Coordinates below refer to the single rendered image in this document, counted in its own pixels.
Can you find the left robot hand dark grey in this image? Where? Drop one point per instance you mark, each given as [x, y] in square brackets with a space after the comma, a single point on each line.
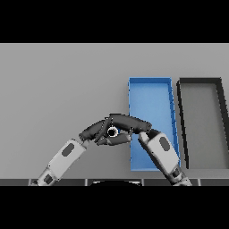
[92, 131]

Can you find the right robot hand dark grey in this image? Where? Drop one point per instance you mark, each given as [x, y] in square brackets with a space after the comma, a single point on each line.
[131, 122]

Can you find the left robot arm light grey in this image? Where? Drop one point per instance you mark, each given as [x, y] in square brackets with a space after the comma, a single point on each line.
[64, 156]

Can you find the blue bin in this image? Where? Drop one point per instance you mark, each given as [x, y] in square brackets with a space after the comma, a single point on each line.
[150, 101]

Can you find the dark grey bin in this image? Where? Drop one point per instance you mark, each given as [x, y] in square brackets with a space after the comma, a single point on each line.
[201, 125]

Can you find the right robot arm light grey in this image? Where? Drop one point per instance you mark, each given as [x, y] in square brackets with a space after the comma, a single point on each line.
[162, 150]

